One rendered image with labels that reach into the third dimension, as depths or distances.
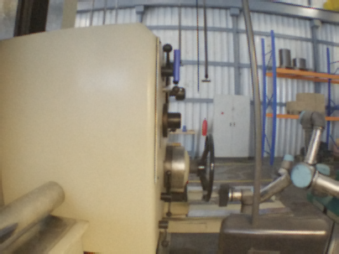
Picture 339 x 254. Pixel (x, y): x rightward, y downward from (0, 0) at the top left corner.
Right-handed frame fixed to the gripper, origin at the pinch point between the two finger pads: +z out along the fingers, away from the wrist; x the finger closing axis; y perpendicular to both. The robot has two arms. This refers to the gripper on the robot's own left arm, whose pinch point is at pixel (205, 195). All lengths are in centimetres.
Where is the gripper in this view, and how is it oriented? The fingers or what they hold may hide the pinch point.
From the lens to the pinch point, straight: 146.1
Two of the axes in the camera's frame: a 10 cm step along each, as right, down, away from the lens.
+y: -0.8, 2.8, -9.6
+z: -10.0, -0.2, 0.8
